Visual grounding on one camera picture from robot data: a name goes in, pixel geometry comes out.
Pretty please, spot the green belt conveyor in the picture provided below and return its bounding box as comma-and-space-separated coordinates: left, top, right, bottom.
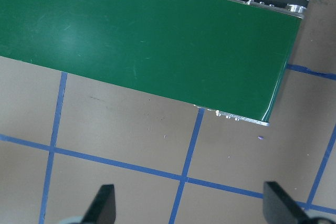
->
0, 0, 310, 127

